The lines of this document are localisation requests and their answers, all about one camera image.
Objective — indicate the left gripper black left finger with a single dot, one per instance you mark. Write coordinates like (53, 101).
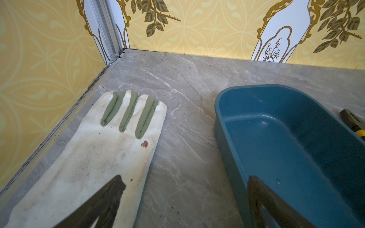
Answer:
(101, 209)

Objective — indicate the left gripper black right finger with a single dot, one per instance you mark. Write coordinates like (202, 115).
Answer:
(261, 195)

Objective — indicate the teal plastic storage box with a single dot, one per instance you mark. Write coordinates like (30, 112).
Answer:
(297, 147)

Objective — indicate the left work glove beige green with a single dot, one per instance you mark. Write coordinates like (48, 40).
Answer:
(118, 136)

